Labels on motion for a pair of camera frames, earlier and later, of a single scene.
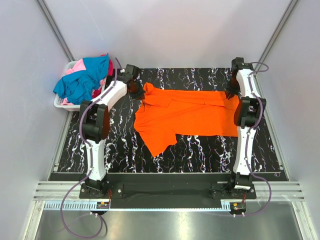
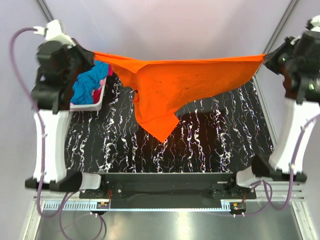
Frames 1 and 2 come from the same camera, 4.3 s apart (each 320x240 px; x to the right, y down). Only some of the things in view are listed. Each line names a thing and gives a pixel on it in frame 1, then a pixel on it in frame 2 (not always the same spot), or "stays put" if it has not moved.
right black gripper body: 232,86 → 280,61
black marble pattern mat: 126,151 stays put
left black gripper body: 138,91 → 78,61
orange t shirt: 161,115 → 163,87
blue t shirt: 78,87 stays put
